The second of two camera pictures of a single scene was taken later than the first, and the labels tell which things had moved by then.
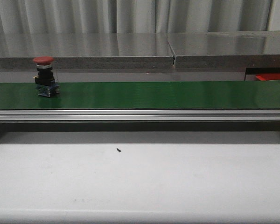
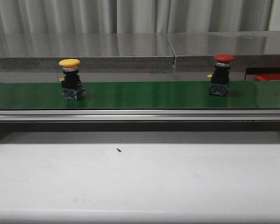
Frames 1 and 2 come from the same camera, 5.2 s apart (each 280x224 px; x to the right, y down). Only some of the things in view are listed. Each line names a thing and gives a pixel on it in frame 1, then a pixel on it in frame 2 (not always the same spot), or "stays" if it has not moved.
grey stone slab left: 82,51 stays
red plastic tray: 273,76 stays
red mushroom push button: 45,82 to 219,85
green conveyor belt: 220,94 stays
